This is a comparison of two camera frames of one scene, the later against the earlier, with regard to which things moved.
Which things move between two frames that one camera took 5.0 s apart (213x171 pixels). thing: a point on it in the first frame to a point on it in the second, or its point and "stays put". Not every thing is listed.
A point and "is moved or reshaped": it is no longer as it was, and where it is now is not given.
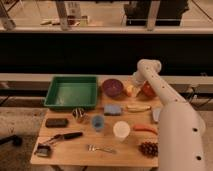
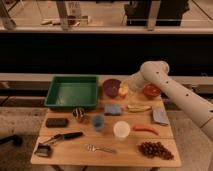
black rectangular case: x=57 y=122 stays put
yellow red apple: x=129 y=90 is moved or reshaped
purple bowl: x=112 y=87 stays put
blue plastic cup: x=97 y=122 stays put
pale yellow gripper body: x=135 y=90 to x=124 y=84
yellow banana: x=138 y=108 stays put
